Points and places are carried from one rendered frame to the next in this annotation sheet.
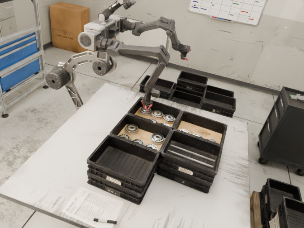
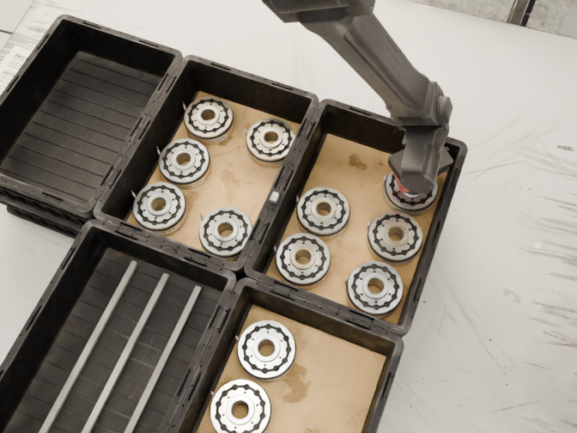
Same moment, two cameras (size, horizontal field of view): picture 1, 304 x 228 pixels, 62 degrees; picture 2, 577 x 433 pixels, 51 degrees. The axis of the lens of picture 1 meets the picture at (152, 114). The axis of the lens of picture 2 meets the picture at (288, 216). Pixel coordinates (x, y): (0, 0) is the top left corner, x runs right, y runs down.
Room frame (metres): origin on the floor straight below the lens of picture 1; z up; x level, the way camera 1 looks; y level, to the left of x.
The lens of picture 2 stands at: (1.70, -0.51, 1.91)
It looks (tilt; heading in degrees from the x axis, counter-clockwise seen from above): 65 degrees down; 99
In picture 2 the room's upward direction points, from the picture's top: 2 degrees counter-clockwise
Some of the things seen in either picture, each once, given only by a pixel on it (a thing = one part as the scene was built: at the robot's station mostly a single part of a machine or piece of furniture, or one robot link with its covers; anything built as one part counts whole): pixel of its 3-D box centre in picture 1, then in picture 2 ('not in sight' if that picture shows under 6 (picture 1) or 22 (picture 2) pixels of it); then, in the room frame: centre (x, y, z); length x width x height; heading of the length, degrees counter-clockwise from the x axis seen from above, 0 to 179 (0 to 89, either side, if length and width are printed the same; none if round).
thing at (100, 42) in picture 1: (102, 42); not in sight; (1.75, 0.44, 1.45); 0.09 x 0.08 x 0.12; 169
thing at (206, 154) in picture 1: (191, 155); (118, 357); (1.37, -0.33, 0.87); 0.40 x 0.30 x 0.11; 75
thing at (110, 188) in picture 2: (141, 132); (211, 155); (1.47, 0.05, 0.92); 0.40 x 0.30 x 0.02; 75
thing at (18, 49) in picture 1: (19, 61); not in sight; (2.83, 1.76, 0.60); 0.72 x 0.03 x 0.56; 169
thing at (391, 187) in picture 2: (145, 109); (411, 186); (1.86, 0.06, 0.86); 0.10 x 0.10 x 0.01
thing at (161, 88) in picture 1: (155, 97); not in sight; (2.88, -0.01, 0.37); 0.40 x 0.30 x 0.45; 79
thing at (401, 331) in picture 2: (155, 112); (360, 208); (1.76, -0.03, 0.92); 0.40 x 0.30 x 0.02; 75
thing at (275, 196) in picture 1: (280, 206); not in sight; (1.56, -1.32, 0.26); 0.40 x 0.30 x 0.23; 169
